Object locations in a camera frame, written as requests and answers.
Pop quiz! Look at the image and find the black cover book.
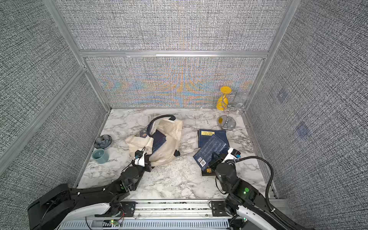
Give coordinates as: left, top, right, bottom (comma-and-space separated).
201, 168, 216, 176

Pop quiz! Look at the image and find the blue book with barcode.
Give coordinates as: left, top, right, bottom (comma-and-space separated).
193, 135, 229, 171

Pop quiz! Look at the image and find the blue book yellow label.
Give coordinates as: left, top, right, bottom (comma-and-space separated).
197, 129, 231, 150

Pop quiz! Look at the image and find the cream canvas tote bag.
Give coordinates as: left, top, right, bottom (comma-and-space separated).
125, 115, 183, 172

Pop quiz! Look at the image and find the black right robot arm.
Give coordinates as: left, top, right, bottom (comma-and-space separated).
215, 148, 307, 230

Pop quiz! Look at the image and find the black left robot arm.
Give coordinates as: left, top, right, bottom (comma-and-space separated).
27, 160, 152, 230

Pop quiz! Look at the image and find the teal ceramic cup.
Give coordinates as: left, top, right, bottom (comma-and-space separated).
92, 149, 109, 164

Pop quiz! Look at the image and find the dark flower shaped dish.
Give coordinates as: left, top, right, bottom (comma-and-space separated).
94, 135, 113, 149

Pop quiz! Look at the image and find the clear wine glass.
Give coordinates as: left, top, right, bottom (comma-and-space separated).
232, 91, 249, 115

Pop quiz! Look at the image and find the yellow wine glass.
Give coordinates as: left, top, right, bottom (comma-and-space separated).
216, 86, 232, 111

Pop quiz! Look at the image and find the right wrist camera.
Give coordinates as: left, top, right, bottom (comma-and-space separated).
223, 148, 241, 163

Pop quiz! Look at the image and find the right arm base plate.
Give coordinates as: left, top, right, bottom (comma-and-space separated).
209, 201, 232, 217

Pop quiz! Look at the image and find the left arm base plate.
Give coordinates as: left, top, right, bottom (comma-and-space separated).
95, 201, 137, 218

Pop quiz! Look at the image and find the aluminium front rail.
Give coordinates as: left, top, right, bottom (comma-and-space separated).
51, 199, 297, 230

